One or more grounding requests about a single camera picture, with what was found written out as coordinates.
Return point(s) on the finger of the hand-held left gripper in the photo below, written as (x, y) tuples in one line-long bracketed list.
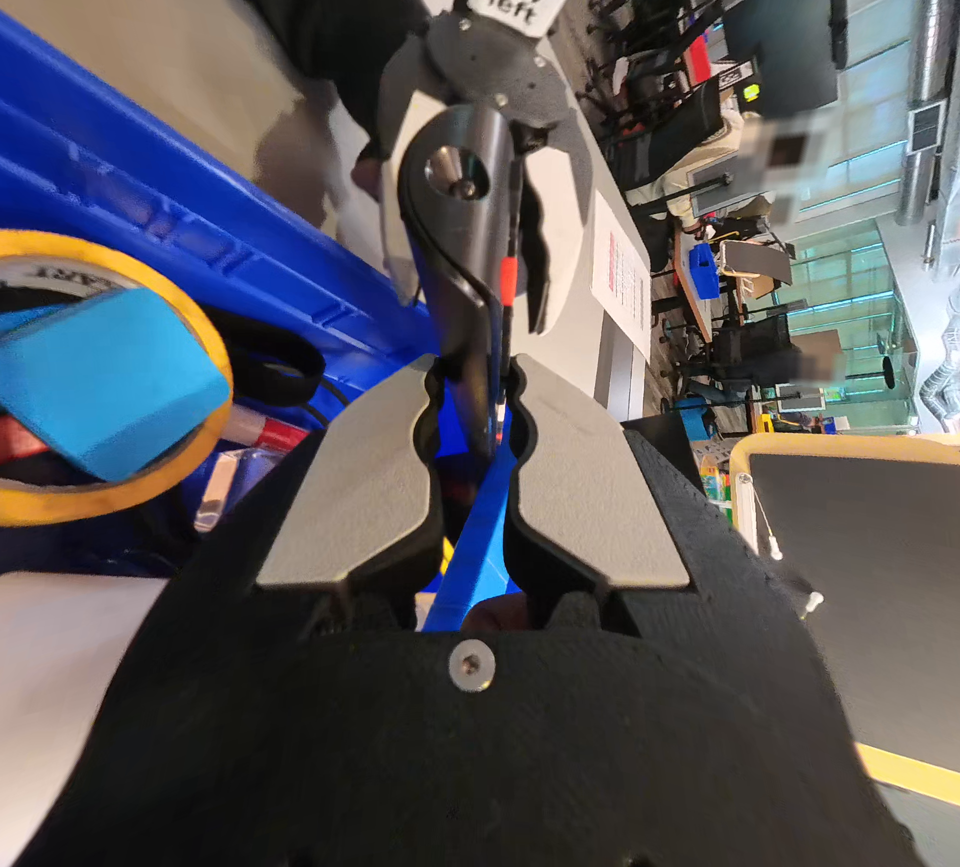
[(570, 229), (394, 229)]

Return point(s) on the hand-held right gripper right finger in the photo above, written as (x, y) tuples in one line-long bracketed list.
[(592, 499)]

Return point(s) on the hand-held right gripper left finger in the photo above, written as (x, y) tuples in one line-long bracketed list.
[(352, 499)]

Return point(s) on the blue plastic bin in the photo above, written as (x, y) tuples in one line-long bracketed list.
[(187, 207)]

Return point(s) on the person's left hand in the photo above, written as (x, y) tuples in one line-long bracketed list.
[(367, 178)]

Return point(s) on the white printed paper sheet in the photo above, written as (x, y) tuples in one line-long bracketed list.
[(622, 267)]

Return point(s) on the red marker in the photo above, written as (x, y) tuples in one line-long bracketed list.
[(277, 432)]

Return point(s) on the clear plastic tube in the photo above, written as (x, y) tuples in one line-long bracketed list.
[(217, 492)]

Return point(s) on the black office chair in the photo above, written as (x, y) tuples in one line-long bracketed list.
[(675, 124)]

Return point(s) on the black computer monitor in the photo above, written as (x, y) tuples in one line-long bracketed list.
[(780, 19)]

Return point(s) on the black panel with wooden rim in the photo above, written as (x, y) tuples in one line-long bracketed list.
[(862, 582)]

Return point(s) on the yellow masking tape roll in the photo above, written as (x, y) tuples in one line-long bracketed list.
[(60, 242)]

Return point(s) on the silver ventilation duct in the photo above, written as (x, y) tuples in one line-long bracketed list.
[(930, 19)]

